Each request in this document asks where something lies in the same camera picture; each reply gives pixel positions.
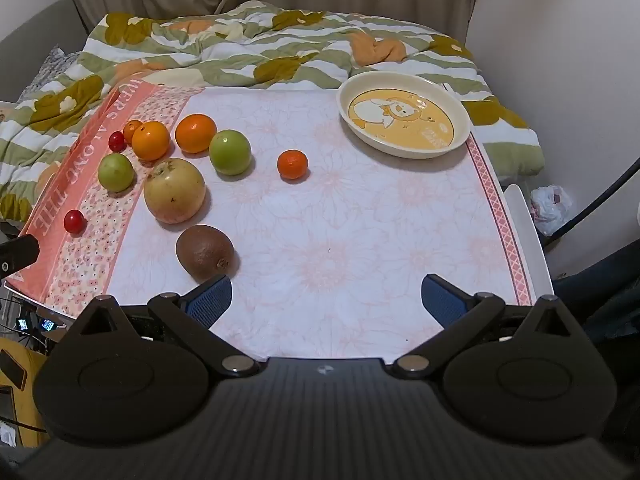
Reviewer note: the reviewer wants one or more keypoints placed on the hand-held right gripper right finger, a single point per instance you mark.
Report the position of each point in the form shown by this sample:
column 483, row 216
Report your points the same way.
column 442, row 300

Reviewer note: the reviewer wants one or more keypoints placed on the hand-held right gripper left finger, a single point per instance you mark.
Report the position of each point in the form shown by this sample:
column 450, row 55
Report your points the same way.
column 212, row 300

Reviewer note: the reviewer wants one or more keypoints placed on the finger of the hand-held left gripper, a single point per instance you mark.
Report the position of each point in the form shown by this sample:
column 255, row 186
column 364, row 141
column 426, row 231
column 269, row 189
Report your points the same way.
column 17, row 255

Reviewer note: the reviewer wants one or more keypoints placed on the brown kiwi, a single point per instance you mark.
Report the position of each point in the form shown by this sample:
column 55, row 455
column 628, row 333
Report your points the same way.
column 204, row 252

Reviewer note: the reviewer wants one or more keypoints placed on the red cherry tomato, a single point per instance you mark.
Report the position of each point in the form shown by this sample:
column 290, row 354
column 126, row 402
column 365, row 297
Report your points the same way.
column 117, row 141
column 74, row 221

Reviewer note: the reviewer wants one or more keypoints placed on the yellow pear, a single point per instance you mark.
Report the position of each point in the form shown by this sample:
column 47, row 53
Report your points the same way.
column 174, row 191

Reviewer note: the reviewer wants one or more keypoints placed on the green jujube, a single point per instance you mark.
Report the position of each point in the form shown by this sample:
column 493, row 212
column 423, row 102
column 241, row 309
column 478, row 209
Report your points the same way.
column 115, row 173
column 229, row 153

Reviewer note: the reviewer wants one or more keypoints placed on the large orange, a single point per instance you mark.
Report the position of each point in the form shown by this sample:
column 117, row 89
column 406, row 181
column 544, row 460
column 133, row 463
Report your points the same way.
column 195, row 133
column 150, row 141

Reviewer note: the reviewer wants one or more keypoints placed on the cream plate with duck print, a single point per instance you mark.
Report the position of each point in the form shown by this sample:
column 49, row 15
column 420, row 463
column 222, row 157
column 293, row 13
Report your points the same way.
column 405, row 120

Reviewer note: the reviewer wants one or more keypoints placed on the pink floral tablecloth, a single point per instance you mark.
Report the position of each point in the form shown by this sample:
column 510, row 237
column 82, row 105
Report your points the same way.
column 350, row 240

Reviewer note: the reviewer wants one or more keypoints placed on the yellow container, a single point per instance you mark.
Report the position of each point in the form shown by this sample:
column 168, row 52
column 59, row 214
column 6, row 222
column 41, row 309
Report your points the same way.
column 20, row 395

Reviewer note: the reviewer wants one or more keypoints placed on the white plastic bag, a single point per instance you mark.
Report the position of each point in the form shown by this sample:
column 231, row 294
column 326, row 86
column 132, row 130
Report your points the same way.
column 550, row 207

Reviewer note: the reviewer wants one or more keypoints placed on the small tangerine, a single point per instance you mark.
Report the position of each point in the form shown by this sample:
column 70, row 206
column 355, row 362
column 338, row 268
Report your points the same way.
column 292, row 165
column 130, row 130

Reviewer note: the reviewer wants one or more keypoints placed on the person's dark trousers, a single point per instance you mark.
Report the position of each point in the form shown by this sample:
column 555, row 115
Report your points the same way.
column 605, row 290

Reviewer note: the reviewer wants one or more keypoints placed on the grey patterned pillow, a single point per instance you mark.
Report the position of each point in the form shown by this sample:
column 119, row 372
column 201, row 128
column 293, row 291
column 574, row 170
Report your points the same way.
column 50, row 67

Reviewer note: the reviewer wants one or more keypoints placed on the green striped floral blanket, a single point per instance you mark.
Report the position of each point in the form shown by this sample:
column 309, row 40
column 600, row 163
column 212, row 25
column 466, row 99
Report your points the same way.
column 240, row 55

